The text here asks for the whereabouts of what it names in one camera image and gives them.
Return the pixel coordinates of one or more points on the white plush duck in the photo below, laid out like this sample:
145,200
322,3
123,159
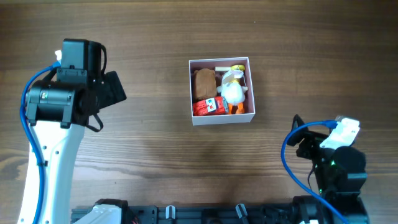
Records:
234,94

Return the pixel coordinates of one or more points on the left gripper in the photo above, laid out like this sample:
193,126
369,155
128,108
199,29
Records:
113,88

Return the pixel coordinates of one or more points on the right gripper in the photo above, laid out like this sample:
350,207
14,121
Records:
310,143

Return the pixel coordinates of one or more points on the yellow rattle drum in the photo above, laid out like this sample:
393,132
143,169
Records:
234,67

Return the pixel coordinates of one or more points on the white rattle drum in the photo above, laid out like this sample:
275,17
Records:
233,76

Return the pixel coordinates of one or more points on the brown plush toy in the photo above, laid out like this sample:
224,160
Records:
204,84

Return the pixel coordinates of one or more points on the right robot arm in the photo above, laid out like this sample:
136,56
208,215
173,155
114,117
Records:
339,169

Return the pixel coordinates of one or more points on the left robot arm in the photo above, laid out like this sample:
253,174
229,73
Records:
57,105

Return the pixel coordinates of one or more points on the red toy fire truck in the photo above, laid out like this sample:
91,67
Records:
210,107

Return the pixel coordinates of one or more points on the pink cardboard box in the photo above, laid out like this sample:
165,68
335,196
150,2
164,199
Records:
249,105

